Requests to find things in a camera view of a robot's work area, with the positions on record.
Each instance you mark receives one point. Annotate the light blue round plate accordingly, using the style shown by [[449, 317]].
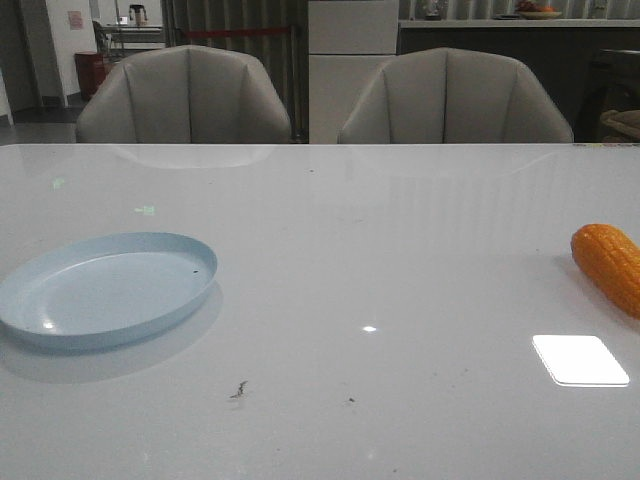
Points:
[[107, 291]]

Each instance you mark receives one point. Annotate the red trash bin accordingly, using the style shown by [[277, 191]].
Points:
[[90, 71]]

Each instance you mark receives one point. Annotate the red barrier belt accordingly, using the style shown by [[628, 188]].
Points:
[[231, 33]]

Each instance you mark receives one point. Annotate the beige cushion on chair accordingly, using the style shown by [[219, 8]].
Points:
[[620, 126]]

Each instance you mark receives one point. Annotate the left beige leather chair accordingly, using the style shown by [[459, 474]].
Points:
[[186, 94]]

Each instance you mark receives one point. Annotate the orange corn cob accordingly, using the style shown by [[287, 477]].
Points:
[[610, 259]]

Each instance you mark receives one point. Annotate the dark counter with white top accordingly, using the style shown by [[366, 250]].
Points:
[[557, 51]]

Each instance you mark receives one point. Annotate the right beige leather chair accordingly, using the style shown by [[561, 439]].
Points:
[[454, 96]]

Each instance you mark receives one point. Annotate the fruit bowl on counter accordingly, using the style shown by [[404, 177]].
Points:
[[531, 10]]

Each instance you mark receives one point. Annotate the background metal table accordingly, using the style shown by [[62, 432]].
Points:
[[115, 42]]

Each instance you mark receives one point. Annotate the pink wall notice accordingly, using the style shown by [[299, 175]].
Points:
[[75, 20]]

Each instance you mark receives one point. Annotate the beige leather chair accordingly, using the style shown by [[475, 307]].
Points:
[[186, 94], [454, 96]]

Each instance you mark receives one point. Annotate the white cabinet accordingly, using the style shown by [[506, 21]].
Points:
[[347, 40]]

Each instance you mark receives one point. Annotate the dark wooden chair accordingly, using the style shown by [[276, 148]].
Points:
[[612, 84]]

